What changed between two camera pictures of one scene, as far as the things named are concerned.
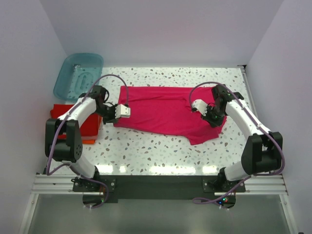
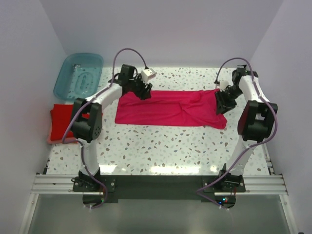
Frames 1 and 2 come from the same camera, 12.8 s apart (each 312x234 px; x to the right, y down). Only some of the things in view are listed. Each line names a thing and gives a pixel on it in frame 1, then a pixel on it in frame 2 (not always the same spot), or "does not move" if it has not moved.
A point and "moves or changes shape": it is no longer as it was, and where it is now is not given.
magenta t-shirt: x=166 y=109 moves or changes shape
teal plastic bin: x=79 y=72 does not move
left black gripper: x=112 y=119 -> x=145 y=93
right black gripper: x=213 y=124 -> x=222 y=105
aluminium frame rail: x=63 y=184 does not move
